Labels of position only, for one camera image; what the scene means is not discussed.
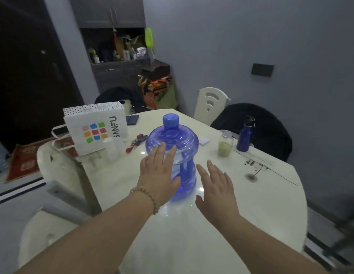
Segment person's right hand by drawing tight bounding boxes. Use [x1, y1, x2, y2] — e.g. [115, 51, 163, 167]
[195, 160, 240, 226]

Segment person's left hand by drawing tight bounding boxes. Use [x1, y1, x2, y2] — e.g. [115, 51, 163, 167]
[136, 142, 182, 209]

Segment person's right forearm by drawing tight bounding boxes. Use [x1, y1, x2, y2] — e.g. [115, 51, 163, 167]
[216, 214, 330, 274]

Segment person's left forearm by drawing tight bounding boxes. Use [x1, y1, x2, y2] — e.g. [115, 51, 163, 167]
[14, 190, 158, 274]

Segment blue plastic water jug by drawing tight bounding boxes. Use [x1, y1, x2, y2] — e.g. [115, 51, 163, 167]
[145, 113, 199, 202]

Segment glass jar with green powder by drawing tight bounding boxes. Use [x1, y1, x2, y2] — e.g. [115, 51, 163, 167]
[217, 130, 234, 157]

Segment translucent white plastic cup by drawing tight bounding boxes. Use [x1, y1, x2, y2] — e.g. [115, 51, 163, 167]
[102, 137, 125, 162]

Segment dark blue metal bottle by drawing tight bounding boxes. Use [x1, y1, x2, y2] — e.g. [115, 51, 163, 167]
[236, 115, 256, 153]

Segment white paper bag coloured squares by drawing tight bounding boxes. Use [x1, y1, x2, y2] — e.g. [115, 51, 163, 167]
[51, 109, 129, 157]

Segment black jacket on chair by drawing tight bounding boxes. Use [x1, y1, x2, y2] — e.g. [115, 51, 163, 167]
[210, 103, 293, 163]
[94, 86, 144, 114]

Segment pile of orange packages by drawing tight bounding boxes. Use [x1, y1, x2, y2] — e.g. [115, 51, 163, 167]
[138, 75, 178, 111]

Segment white chair with cutout back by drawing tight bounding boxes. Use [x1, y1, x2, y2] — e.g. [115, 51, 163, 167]
[193, 87, 232, 126]

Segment white perforated box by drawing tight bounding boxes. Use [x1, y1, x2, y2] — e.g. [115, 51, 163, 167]
[63, 101, 125, 116]

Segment white plastic chair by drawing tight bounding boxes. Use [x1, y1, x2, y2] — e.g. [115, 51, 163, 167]
[37, 140, 103, 218]
[18, 210, 87, 269]

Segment black box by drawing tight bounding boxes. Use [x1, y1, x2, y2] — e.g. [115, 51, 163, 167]
[140, 59, 171, 79]

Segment dark drawer cabinet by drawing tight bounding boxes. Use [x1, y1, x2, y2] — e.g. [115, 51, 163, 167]
[91, 58, 151, 96]

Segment green fly swatter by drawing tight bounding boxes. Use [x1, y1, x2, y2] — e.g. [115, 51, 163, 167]
[144, 27, 156, 60]

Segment red patterned doormat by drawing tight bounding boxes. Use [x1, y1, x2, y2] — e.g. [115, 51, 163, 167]
[5, 136, 78, 183]

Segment dark door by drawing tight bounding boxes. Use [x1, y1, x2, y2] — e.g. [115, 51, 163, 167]
[0, 0, 86, 154]

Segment keys with red keychain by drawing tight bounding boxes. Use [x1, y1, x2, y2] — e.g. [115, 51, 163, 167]
[126, 134, 149, 153]

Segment beaded wrist bracelet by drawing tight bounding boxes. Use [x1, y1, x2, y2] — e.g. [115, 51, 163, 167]
[129, 187, 160, 215]

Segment black wall switch plate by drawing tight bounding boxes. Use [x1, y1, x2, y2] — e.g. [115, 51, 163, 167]
[251, 63, 275, 77]

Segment dark wall cabinet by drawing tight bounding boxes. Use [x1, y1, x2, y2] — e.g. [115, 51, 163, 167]
[69, 0, 146, 29]

